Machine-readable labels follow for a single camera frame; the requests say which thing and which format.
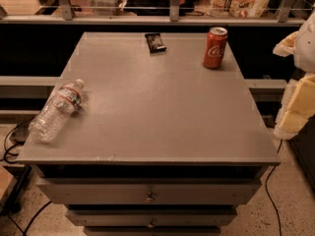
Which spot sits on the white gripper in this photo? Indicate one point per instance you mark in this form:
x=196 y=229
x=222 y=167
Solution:
x=306 y=49

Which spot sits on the dark rxbar chocolate wrapper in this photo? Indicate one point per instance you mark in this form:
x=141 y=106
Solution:
x=154 y=42

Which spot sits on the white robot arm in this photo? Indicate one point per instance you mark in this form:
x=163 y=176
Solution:
x=304 y=59

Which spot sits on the clear plastic water bottle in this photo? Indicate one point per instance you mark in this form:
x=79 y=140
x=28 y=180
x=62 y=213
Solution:
x=56 y=111

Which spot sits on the red coca-cola can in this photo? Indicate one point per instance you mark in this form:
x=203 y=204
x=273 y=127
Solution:
x=215 y=47

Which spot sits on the grey drawer cabinet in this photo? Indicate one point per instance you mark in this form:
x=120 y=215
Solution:
x=161 y=118

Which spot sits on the top drawer with knob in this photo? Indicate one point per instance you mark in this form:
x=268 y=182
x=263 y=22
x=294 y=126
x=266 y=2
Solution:
x=103 y=192

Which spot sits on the drawer with knob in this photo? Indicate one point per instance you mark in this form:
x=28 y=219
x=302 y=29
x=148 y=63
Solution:
x=103 y=192
x=151 y=218

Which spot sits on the middle drawer with knob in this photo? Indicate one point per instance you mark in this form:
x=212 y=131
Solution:
x=151 y=218

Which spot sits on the metal railing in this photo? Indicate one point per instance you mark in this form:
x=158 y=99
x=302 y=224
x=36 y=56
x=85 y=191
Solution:
x=79 y=12

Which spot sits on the black bag behind rail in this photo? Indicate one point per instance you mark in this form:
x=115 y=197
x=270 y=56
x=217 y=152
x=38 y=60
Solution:
x=154 y=0

